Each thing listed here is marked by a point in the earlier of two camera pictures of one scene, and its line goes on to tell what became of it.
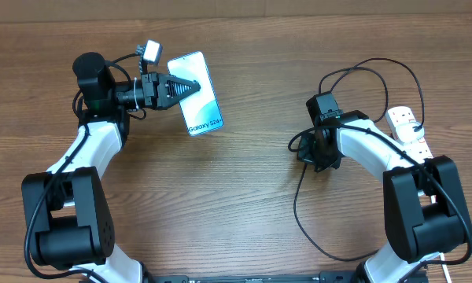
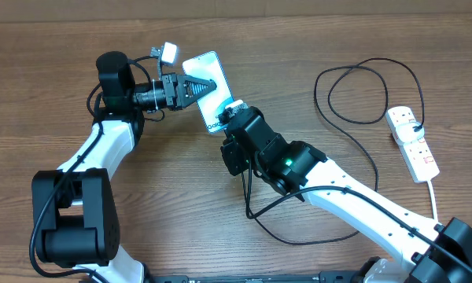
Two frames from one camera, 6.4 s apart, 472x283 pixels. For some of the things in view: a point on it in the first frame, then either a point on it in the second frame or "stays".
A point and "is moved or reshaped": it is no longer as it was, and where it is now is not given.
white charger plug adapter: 407,134 stays
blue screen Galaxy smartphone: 200,111 is moved or reshaped
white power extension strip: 399,115 stays
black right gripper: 305,155 → 236,165
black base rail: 299,277 stays
